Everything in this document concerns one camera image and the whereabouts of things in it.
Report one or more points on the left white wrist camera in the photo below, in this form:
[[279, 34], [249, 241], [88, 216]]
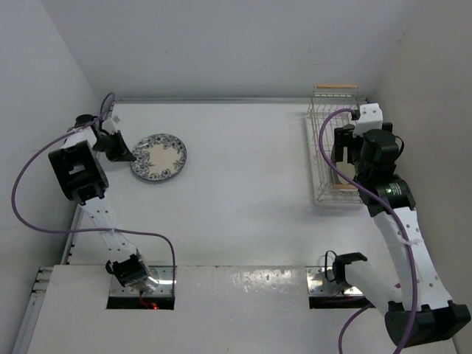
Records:
[[110, 123]]

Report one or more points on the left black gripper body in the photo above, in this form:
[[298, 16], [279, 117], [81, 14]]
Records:
[[109, 144]]

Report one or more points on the silver rimmed cream plate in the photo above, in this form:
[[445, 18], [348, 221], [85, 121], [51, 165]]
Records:
[[344, 171]]

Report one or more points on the blue floral white plate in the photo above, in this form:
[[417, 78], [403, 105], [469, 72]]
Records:
[[159, 157]]

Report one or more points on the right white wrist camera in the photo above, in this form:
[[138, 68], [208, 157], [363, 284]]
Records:
[[371, 117]]

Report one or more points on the metal base plate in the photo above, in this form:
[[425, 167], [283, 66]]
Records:
[[320, 285], [160, 284]]

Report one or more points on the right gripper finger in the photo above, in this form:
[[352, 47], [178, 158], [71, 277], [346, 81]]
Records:
[[387, 126], [341, 146]]

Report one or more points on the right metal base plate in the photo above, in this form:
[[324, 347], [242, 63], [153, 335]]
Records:
[[320, 285]]

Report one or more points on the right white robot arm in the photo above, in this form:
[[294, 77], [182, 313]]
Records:
[[420, 310]]

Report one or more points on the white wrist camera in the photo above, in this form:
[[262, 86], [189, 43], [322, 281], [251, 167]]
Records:
[[110, 123], [371, 117]]

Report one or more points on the white wire dish rack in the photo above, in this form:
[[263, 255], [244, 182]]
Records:
[[330, 189]]

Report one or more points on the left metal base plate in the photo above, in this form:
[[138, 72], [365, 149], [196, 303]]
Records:
[[160, 284]]

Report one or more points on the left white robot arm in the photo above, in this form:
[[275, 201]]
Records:
[[83, 180]]

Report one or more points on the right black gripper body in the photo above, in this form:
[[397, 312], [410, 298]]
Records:
[[358, 167]]

